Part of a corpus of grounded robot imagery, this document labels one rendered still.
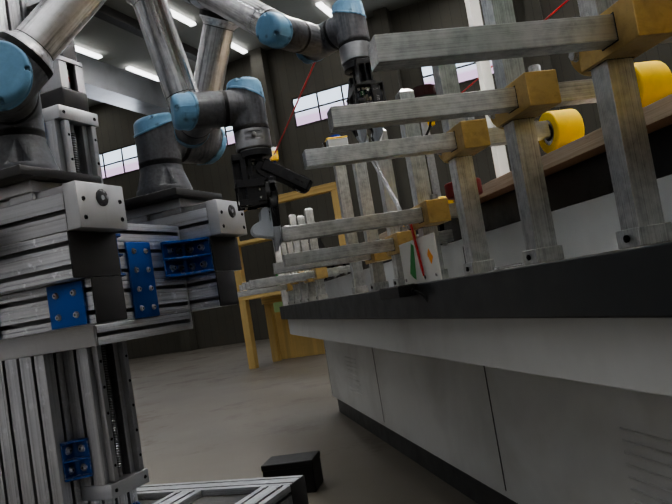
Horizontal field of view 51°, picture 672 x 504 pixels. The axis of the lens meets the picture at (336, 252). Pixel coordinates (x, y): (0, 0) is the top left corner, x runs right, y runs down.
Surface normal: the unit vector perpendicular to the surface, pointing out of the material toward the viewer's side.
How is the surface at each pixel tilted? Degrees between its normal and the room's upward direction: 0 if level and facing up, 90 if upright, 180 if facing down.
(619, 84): 90
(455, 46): 90
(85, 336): 90
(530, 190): 90
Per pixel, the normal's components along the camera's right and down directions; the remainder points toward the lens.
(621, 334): -0.97, 0.15
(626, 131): 0.18, -0.10
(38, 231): -0.37, 0.00
